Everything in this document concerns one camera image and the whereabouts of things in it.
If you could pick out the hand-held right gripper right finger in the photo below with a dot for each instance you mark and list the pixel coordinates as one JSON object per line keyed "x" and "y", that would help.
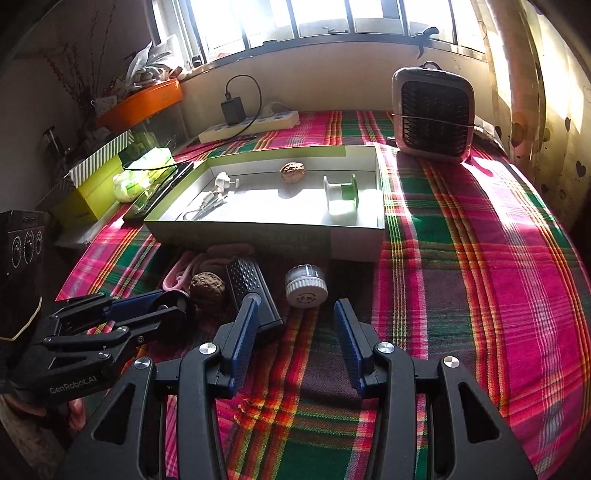
{"x": 348, "y": 346}

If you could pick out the black tablet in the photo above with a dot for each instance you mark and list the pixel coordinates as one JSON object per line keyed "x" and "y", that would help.
{"x": 152, "y": 205}

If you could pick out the small pink desk fan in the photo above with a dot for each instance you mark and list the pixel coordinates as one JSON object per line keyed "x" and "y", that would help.
{"x": 434, "y": 110}

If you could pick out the black charger adapter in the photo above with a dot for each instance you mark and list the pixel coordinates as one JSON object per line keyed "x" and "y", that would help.
{"x": 232, "y": 110}

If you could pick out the window with dark frame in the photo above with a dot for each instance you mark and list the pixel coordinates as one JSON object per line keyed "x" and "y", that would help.
{"x": 323, "y": 14}

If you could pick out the green tissue pack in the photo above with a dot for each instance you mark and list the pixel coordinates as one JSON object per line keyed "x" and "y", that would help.
{"x": 138, "y": 180}

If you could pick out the small white round jar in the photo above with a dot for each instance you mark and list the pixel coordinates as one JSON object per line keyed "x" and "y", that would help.
{"x": 304, "y": 286}

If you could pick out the cream curtain with hearts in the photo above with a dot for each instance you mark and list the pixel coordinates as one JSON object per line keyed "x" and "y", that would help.
{"x": 531, "y": 92}

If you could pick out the pile of white plastic bags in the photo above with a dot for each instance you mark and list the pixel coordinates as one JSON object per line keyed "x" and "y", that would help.
{"x": 147, "y": 64}

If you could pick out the dark glass jar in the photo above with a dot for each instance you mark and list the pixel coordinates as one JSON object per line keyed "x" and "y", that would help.
{"x": 53, "y": 143}

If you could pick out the person's left hand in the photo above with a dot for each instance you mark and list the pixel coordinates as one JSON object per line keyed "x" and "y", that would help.
{"x": 77, "y": 415}

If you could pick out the black rectangular light device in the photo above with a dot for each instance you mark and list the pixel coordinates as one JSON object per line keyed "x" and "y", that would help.
{"x": 244, "y": 277}

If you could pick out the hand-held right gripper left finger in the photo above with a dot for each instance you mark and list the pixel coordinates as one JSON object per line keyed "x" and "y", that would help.
{"x": 244, "y": 346}

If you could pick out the brown walnut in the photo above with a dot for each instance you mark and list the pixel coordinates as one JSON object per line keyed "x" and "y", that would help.
{"x": 207, "y": 290}
{"x": 293, "y": 171}

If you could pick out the green and white spool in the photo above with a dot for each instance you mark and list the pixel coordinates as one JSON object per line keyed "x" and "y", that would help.
{"x": 339, "y": 194}

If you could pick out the black round three-button remote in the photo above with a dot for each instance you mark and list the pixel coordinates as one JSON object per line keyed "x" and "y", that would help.
{"x": 178, "y": 300}

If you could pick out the white power strip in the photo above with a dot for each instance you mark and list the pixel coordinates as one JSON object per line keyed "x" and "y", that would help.
{"x": 258, "y": 124}

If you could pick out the white plug adapter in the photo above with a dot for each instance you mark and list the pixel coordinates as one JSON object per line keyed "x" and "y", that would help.
{"x": 224, "y": 179}

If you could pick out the dried twig branches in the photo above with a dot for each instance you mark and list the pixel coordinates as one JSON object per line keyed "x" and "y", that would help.
{"x": 85, "y": 92}

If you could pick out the white cardboard box green rim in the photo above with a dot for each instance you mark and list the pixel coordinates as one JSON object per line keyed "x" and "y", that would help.
{"x": 258, "y": 240}

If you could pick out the glass tank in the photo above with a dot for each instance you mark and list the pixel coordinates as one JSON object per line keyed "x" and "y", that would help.
{"x": 161, "y": 127}

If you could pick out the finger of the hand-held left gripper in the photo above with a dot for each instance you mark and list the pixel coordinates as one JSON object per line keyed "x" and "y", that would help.
{"x": 136, "y": 304}
{"x": 152, "y": 325}

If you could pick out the plaid pink green tablecloth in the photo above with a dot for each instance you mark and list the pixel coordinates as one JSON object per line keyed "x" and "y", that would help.
{"x": 461, "y": 277}

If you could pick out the green box striped lid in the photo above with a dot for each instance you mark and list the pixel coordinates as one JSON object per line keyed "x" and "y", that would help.
{"x": 87, "y": 198}

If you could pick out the orange plastic tray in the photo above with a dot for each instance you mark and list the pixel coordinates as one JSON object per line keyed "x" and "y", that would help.
{"x": 143, "y": 104}

